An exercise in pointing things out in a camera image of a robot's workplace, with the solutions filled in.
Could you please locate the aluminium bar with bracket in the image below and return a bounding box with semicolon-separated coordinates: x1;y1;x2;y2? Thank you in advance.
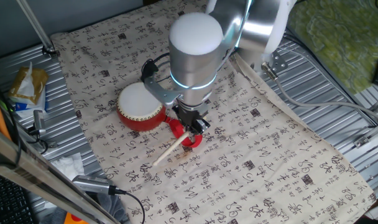
353;118;378;149

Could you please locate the red ribbon strap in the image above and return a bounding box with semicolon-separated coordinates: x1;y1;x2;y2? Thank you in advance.
164;115;204;149

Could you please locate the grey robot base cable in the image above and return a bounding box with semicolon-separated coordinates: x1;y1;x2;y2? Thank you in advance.
260;61;378;125

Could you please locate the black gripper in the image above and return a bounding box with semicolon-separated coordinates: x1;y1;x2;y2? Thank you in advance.
172;105;211;135

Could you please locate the crumpled white tissue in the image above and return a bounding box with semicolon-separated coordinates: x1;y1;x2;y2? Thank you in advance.
50;152;86;181

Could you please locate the yellow tissue pack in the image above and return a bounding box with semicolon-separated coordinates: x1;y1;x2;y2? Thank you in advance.
7;62;49;118

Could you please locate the wooden drumstick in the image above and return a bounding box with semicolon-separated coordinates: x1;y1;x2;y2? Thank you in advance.
152;130;191;167

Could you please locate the orange emergency stop button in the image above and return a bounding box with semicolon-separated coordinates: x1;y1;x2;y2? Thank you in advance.
63;212;90;224

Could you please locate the red drum with white skin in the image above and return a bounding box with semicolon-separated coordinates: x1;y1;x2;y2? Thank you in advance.
116;81;168;132

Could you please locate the grey depth camera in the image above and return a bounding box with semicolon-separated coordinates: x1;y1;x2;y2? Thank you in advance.
32;109;47;136
71;174;126;197

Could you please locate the black keyboard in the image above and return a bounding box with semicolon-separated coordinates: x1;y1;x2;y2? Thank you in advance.
0;170;34;224

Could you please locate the aluminium frame pole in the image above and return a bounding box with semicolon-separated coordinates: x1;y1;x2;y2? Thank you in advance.
16;0;60;58

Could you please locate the beige calligraphy print cloth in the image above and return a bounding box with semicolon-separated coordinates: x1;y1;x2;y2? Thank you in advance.
50;0;378;224

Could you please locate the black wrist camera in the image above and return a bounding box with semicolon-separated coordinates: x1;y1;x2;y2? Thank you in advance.
140;58;159;83

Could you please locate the black camera cable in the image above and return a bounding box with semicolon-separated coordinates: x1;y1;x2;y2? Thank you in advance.
114;188;146;224
27;129;50;156

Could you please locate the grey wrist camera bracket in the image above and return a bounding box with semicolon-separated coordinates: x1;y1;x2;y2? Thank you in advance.
143;76;182;108

